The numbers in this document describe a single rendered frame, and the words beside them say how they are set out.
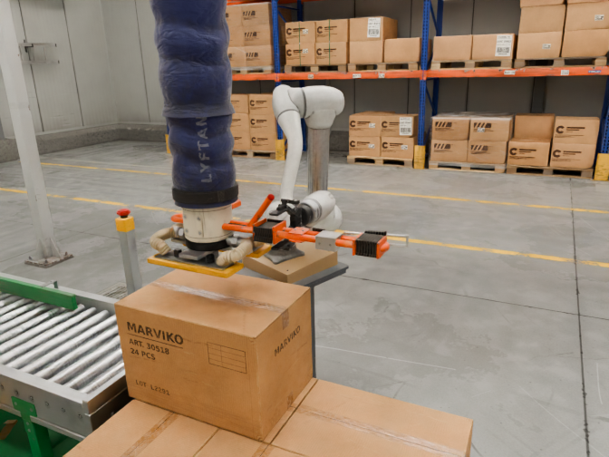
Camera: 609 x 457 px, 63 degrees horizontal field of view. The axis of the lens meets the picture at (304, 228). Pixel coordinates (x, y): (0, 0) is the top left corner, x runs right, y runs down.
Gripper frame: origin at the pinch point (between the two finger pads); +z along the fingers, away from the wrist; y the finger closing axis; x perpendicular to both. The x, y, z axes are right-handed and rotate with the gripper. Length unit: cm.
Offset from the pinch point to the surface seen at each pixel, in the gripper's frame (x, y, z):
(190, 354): 24, 41, 21
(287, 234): -6.0, -0.5, 3.4
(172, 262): 33.0, 10.9, 14.7
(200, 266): 21.9, 10.9, 13.6
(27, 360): 119, 69, 20
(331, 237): -20.9, -1.3, 2.9
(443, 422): -55, 68, -15
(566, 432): -100, 123, -99
